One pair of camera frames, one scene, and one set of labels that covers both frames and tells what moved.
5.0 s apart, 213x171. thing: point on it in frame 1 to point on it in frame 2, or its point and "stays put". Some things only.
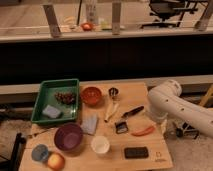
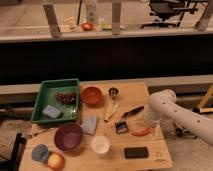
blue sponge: (51, 112) stays put
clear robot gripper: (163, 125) to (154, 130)
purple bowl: (68, 136) stays put
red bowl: (91, 96) stays put
